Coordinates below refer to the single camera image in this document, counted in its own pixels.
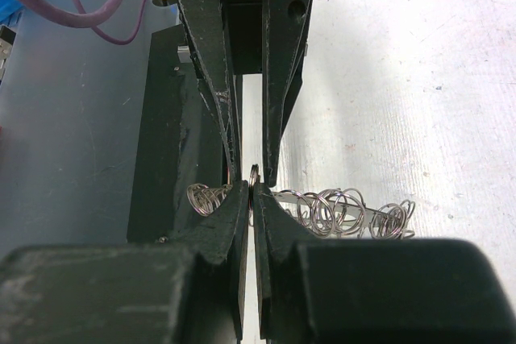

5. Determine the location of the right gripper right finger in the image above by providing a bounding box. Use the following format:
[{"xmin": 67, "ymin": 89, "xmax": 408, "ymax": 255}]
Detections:
[{"xmin": 252, "ymin": 183, "xmax": 323, "ymax": 340}]

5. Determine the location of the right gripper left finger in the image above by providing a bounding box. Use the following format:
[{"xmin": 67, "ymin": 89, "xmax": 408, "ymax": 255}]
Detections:
[{"xmin": 171, "ymin": 180, "xmax": 249, "ymax": 340}]

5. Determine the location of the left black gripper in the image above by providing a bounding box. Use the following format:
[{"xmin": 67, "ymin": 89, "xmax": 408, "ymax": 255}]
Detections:
[{"xmin": 178, "ymin": 0, "xmax": 312, "ymax": 186}]

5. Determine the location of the round metal keyring disc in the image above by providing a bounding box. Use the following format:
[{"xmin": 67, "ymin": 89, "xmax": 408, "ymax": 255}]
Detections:
[{"xmin": 185, "ymin": 163, "xmax": 417, "ymax": 240}]

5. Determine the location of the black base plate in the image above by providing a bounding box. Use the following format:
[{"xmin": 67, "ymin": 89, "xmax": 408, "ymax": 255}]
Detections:
[{"xmin": 127, "ymin": 25, "xmax": 227, "ymax": 243}]

